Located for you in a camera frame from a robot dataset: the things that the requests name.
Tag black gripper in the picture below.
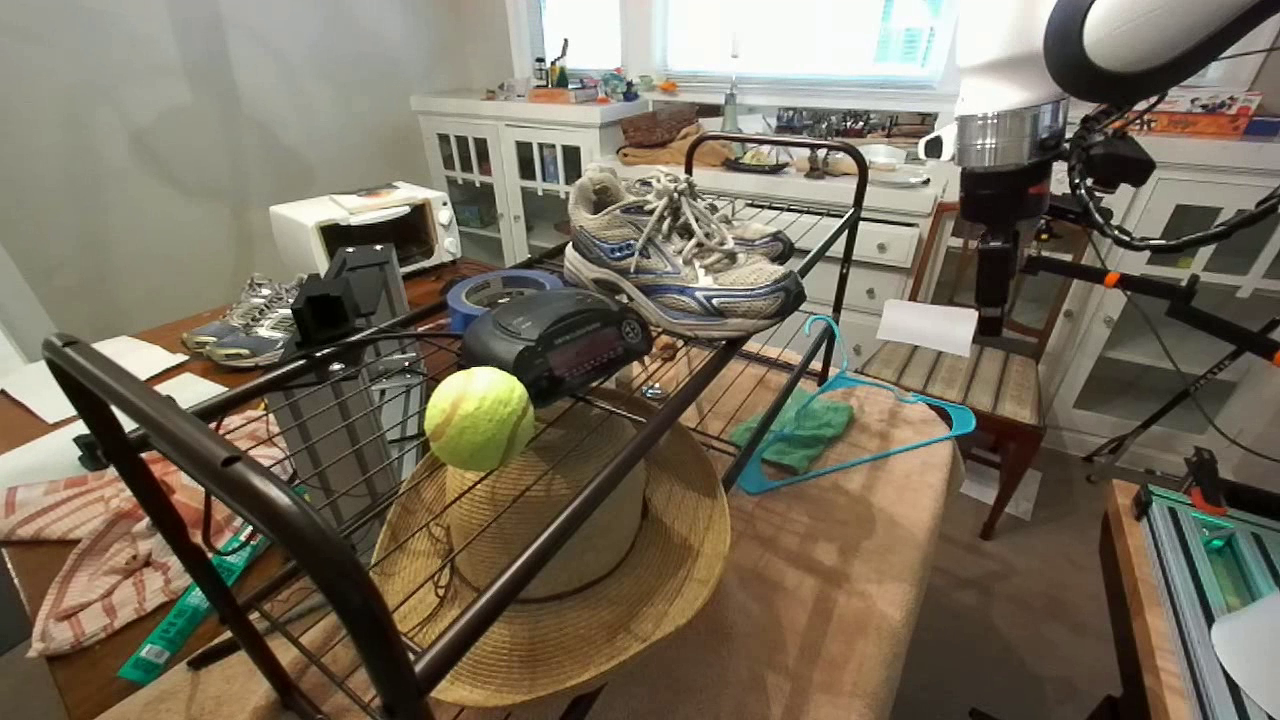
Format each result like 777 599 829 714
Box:
956 158 1058 341

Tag grey clock radio device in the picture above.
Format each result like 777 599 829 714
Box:
461 284 654 409

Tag black metal shoe rack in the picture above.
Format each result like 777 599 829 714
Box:
40 131 871 720

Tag white paper card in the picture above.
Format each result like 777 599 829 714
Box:
871 294 984 363

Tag wooden chair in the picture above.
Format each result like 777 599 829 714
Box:
856 197 1111 542

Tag black tripod orange clamps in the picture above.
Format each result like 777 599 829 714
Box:
1019 249 1280 468

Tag teal clothes hanger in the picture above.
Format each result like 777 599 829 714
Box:
727 306 981 500

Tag green cloth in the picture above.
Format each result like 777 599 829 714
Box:
727 393 859 480

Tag red black clamp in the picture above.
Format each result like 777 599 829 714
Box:
1130 443 1280 529

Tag orange game box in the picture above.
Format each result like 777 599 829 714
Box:
1130 83 1262 145

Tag grey blue running shoe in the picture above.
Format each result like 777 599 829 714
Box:
558 167 809 341

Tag wooden side table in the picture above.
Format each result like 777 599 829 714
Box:
1095 477 1206 720

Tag brown wicker basket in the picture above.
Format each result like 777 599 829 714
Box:
614 104 707 173

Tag white round plate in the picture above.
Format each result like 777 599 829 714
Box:
1206 588 1280 720

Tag straw hat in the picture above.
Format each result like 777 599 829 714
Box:
367 409 737 710

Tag blue tape roll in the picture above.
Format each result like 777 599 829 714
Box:
439 265 570 341

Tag yellow-green tennis ball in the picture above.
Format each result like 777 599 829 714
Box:
419 363 542 477

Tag white toaster oven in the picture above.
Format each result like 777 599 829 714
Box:
265 178 462 289

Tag black grey gadget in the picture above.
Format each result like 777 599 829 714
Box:
288 239 413 355

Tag grey worn sneaker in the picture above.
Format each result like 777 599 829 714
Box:
180 266 305 376

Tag white paper sheet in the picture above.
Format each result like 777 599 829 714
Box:
88 330 193 389
152 367 230 412

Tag green tube package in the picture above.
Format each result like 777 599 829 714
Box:
110 529 272 690

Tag pink striped cloth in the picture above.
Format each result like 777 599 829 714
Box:
0 402 296 660

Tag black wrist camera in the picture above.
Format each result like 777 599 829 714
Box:
1063 120 1159 197

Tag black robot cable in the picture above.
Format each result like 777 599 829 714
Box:
1063 117 1280 258

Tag teal aluminium rail frame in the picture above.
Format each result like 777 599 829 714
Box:
1141 480 1280 720

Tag wire mesh basket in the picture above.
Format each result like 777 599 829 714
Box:
261 335 432 552

